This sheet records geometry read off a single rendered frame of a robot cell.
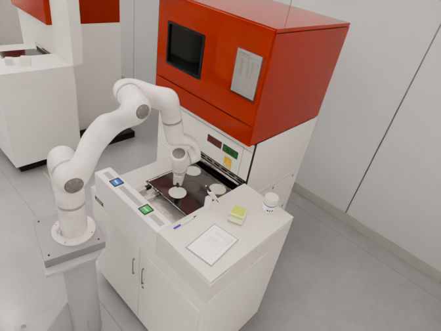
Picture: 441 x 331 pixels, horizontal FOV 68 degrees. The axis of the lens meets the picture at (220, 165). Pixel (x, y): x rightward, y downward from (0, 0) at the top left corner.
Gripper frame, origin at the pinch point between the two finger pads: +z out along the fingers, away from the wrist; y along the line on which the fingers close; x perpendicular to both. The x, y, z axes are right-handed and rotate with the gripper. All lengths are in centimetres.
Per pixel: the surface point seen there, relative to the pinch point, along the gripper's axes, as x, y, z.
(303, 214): 108, -58, 129
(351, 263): 146, -11, 107
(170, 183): -5.8, 0.2, 3.0
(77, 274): -37, 58, 4
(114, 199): -29.6, 20.6, -7.4
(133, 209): -15.9, 27.4, -16.4
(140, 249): -11.3, 40.2, 4.9
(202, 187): 12.7, -1.9, 3.8
